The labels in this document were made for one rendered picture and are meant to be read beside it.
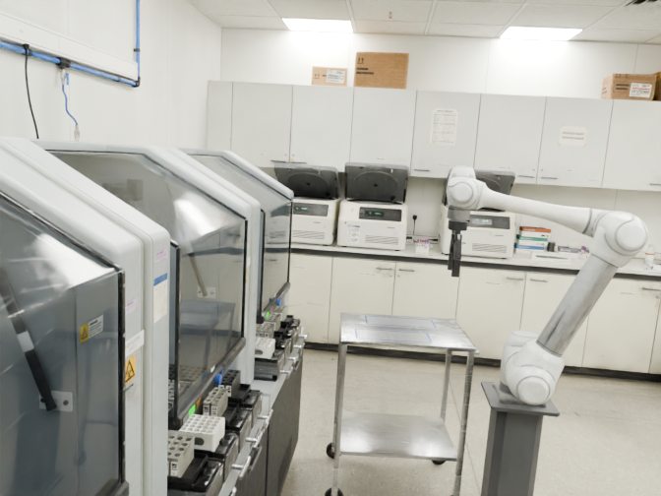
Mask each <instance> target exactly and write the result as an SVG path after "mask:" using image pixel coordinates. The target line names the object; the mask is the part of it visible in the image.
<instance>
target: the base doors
mask: <svg viewBox="0 0 661 496"><path fill-rule="evenodd" d="M293 266H298V267H305V270H304V269H296V268H292V267H293ZM377 267H379V268H384V269H389V268H391V269H392V271H390V270H378V269H376V268H377ZM331 268H332V275H331ZM399 269H402V270H414V271H415V272H406V271H399ZM459 270H460V275H459V278H454V277H451V271H450V270H448V266H435V265H422V264H409V263H396V266H395V263H393V262H382V261H370V260H358V259H346V258H335V257H333V258H332V257H320V256H307V255H294V254H291V257H290V278H289V282H290V283H291V286H290V289H289V297H288V315H294V318H293V319H300V321H302V325H301V327H304V328H305V330H304V336H306V334H307V333H309V336H308V338H307V340H306V341H311V342H322V343H334V344H339V328H340V312H342V313H359V314H375V315H391V309H392V315H393V316H408V317H425V318H441V319H455V321H456V322H457V323H458V325H459V326H460V327H461V329H462V330H464V331H465V333H466V334H467V335H468V337H469V338H470V339H471V341H472V342H473V344H474V345H475V346H476V348H477V349H478V350H479V352H480V354H479V355H476V354H474V357H483V358H494V359H502V354H503V348H504V344H505V341H506V340H507V338H508V336H509V335H510V334H511V333H513V332H514V331H517V330H522V331H529V332H533V333H536V334H537V335H538V336H540V334H541V332H542V331H543V329H544V328H545V326H546V324H547V323H548V321H549V320H550V318H551V316H552V315H553V313H554V312H555V310H556V309H557V307H558V305H559V304H560V302H561V301H562V299H563V297H564V296H565V294H566V293H567V291H568V289H569V288H570V286H571V284H572V282H573V281H574V279H575V278H576V277H574V276H561V275H548V274H534V273H524V272H511V271H499V270H486V269H473V268H462V267H460V269H459ZM394 272H395V278H394ZM357 273H371V275H370V276H367V275H357ZM390 275H392V277H391V278H390ZM398 275H400V277H398ZM507 277H509V278H513V279H507ZM520 278H522V279H523V280H517V279H520ZM530 279H538V280H543V279H544V280H546V281H547V282H542V281H533V280H530ZM458 281H459V284H458ZM485 281H487V282H497V283H500V284H501V285H494V284H485ZM393 284H394V291H393ZM643 287H644V288H652V289H656V288H657V289H660V290H661V282H651V281H638V280H625V279H611V280H610V282H609V283H608V285H607V286H606V288H605V290H604V291H603V293H602V294H601V296H600V297H599V299H598V300H597V302H596V304H595V305H594V307H593V308H592V310H591V311H590V313H589V314H588V316H587V317H586V319H585V321H584V322H583V324H582V325H581V327H580V328H579V330H578V331H577V333H576V334H575V336H574V338H573V339H572V341H571V343H570V344H569V346H568V347H567V349H566V350H565V352H564V354H563V355H562V357H563V359H564V363H565V365H567V366H578V367H581V366H582V367H590V368H601V369H611V370H622V371H632V372H642V373H650V374H661V291H656V290H646V289H642V288H643ZM457 291H458V294H457ZM620 292H630V293H634V295H626V294H620ZM523 293H524V294H523ZM656 295H657V296H659V299H657V298H655V296H656ZM392 296H393V303H392ZM456 300H457V303H456ZM522 301H523V303H522ZM656 301H659V304H658V307H657V308H655V304H656ZM455 310H456V313H455ZM521 310H522V311H521ZM329 317H330V322H329ZM520 318H521V319H520ZM519 326H520V327H519ZM328 334H329V339H328Z"/></svg>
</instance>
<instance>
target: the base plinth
mask: <svg viewBox="0 0 661 496"><path fill-rule="evenodd" d="M303 349H313V350H324V351H334V352H338V344H334V343H322V342H311V341H304V346H303ZM346 353H355V354H366V355H377V356H386V357H397V358H408V359H419V360H429V361H440V362H446V355H445V354H440V353H430V352H419V351H408V350H397V349H381V348H371V347H363V346H353V345H348V346H347V351H346ZM501 362H502V359H494V358H483V357H474V363H473V365H482V366H493V367H501ZM451 363H460V364H467V356H462V355H451ZM562 373H567V374H576V375H586V376H597V377H608V378H618V379H629V380H638V381H649V382H660V383H661V374H650V373H642V372H632V371H622V370H611V369H601V368H590V367H582V366H581V367H578V366H567V365H565V366H564V369H563V371H562Z"/></svg>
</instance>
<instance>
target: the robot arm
mask: <svg viewBox="0 0 661 496"><path fill-rule="evenodd" d="M447 197H448V202H449V203H448V215H447V218H449V224H448V229H449V230H451V244H450V249H449V251H450V252H449V261H448V270H450V271H451V277H454V278H459V269H460V260H461V241H462V234H461V232H462V231H466V230H467V224H468V221H467V220H470V213H471V210H478V209H480V208H483V207H489V208H495V209H501V210H505V211H510V212H514V213H518V214H523V215H527V216H531V217H539V218H543V219H546V220H549V221H552V222H555V223H558V224H560V225H563V226H565V227H567V228H570V229H572V230H574V231H576V232H578V233H581V234H584V235H587V236H589V237H592V238H593V240H592V242H591V244H590V247H589V252H590V253H591V254H590V255H589V257H588V259H587V260H586V262H585V263H584V265H583V267H582V268H581V270H580V271H579V273H578V275H577V276H576V278H575V279H574V281H573V282H572V284H571V286H570V288H569V289H568V291H567V293H566V294H565V296H564V297H563V299H562V301H561V302H560V304H559V305H558V307H557V309H556V310H555V312H554V313H553V315H552V316H551V318H550V320H549V321H548V323H547V324H546V326H545V328H544V329H543V331H542V332H541V334H540V336H538V335H537V334H536V333H533V332H529V331H522V330H517V331H514V332H513V333H511V334H510V335H509V336H508V338H507V340H506V341H505V344H504V348H503V354H502V362H501V380H500V383H493V384H492V387H493V388H494V389H495V390H496V393H497V395H498V397H499V403H504V404H507V403H511V404H521V405H531V406H539V407H546V406H547V404H546V403H545V402H546V401H547V400H548V399H549V398H550V397H551V396H552V395H553V394H554V392H555V387H556V385H557V382H558V380H559V378H560V375H561V373H562V371H563V369H564V366H565V363H564V359H563V357H562V355H563V354H564V352H565V350H566V349H567V347H568V346H569V344H570V343H571V341H572V339H573V338H574V336H575V334H576V333H577V331H578V330H579V328H580V327H581V325H582V324H583V322H584V321H585V319H586V317H587V316H588V314H589V313H590V311H591V310H592V308H593V307H594V305H595V304H596V302H597V300H598V299H599V297H600V296H601V294H602V293H603V291H604V290H605V288H606V286H607V285H608V283H609V282H610V280H611V279H612V277H613V276H614V274H615V273H616V271H617V269H618V268H622V267H624V266H625V265H626V264H627V263H628V262H629V261H630V260H631V259H632V258H633V257H634V256H635V255H636V254H637V253H638V252H639V251H641V250H642V249H643V248H644V246H645V245H646V243H647V240H648V229H647V227H646V225H645V223H644V222H643V221H642V220H641V219H640V218H639V217H637V216H635V215H633V214H630V213H627V212H622V211H603V210H596V209H589V208H577V207H566V206H558V205H553V204H548V203H543V202H538V201H533V200H527V199H522V198H518V197H513V196H508V195H504V194H501V193H497V192H494V191H492V190H490V189H488V187H487V186H486V184H485V183H484V182H481V181H478V180H476V178H475V173H474V169H473V168H472V167H470V166H466V165H459V166H455V167H454V168H453V169H452V171H451V175H450V178H449V182H448V188H447Z"/></svg>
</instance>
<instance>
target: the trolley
mask: <svg viewBox="0 0 661 496"><path fill-rule="evenodd" d="M348 344H350V345H366V346H382V347H399V348H415V349H432V350H446V351H447V353H446V364H445V374H444V383H443V393H442V404H441V414H440V417H437V416H421V415H404V414H387V413H371V412H354V411H342V410H343V395H344V380H345V365H346V351H347V345H348ZM452 351H465V352H468V355H467V364H466V374H465V384H464V393H463V403H462V412H461V421H460V430H459V440H458V449H457V453H456V451H455V448H454V446H453V443H452V441H451V437H450V435H449V432H448V430H447V427H446V425H445V420H446V410H447V400H448V390H449V380H450V371H451V352H452ZM474 354H476V355H479V354H480V352H479V350H478V349H477V348H476V346H475V345H474V344H473V342H472V341H471V339H470V338H469V337H468V335H467V334H466V333H465V331H464V330H462V329H461V327H460V326H459V325H458V323H457V322H456V321H455V319H441V318H425V317H408V316H392V315H375V314H359V313H342V312H340V328H339V344H338V359H337V374H336V389H335V405H334V420H333V435H332V442H330V443H329V444H328V445H327V448H326V452H327V455H328V456H329V457H330V458H332V459H333V474H332V484H331V488H330V489H328V490H327V491H326V493H325V496H343V492H342V491H341V490H340V489H339V488H338V484H337V483H338V468H339V457H340V456H341V455H348V456H365V457H382V458H399V459H414V460H431V461H432V463H434V464H435V465H442V464H444V463H445V462H446V461H448V462H456V468H455V478H454V488H453V491H452V495H451V496H460V494H459V492H460V483H461V475H462V465H463V456H464V447H465V437H466V428H467V419H468V410H469V401H470V391H471V382H472V373H473V363H474Z"/></svg>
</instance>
